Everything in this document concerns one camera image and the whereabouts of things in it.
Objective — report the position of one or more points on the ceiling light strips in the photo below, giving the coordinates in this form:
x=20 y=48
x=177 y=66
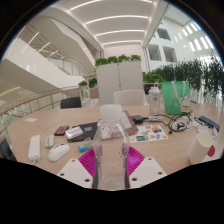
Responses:
x=118 y=17

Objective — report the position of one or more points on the red and black case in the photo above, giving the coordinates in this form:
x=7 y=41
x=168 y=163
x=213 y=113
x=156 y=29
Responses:
x=61 y=130

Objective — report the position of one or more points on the white cabinet with plants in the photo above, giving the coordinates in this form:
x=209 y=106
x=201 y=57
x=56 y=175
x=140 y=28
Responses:
x=118 y=78

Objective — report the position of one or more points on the clear tumbler with lid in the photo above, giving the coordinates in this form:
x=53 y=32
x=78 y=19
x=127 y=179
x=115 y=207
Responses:
x=154 y=101

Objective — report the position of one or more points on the white power strip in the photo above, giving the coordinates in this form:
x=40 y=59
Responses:
x=34 y=148

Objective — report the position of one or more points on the white ribbed box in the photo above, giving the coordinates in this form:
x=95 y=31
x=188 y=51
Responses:
x=74 y=132

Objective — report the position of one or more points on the brown-edged notebook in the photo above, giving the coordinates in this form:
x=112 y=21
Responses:
x=128 y=121

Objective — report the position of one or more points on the white cup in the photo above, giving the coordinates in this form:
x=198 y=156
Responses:
x=200 y=148

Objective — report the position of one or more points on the planter with green plants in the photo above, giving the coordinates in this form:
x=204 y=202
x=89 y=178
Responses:
x=92 y=83

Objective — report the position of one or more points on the colourful sticker sheet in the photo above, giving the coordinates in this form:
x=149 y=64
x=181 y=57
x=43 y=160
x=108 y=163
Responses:
x=150 y=133

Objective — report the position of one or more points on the dark blue keyboard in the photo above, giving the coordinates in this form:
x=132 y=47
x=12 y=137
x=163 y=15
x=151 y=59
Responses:
x=210 y=122

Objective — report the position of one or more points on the row of green plants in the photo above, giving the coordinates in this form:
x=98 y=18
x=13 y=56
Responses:
x=190 y=73

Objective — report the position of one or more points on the clear plastic water bottle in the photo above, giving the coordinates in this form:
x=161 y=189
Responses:
x=111 y=156

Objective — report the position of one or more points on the green tote bag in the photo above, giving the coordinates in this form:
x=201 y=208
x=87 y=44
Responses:
x=170 y=98

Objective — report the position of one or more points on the flat round red coaster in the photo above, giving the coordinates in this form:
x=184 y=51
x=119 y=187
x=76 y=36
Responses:
x=212 y=151

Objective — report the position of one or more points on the black power adapter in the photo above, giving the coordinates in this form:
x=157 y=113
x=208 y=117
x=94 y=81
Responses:
x=137 y=119

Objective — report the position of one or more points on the white computer mouse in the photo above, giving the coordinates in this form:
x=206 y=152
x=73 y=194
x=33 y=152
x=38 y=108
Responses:
x=58 y=152

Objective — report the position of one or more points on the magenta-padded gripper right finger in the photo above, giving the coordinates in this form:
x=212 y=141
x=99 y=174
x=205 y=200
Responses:
x=146 y=171

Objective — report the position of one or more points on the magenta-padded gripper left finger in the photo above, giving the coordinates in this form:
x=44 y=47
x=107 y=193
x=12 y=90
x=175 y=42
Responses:
x=75 y=171

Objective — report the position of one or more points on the black tablet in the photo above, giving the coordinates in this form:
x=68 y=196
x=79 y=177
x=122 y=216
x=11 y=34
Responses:
x=90 y=128

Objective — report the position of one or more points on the glass railing with wooden handrail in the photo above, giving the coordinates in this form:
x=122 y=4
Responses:
x=36 y=100

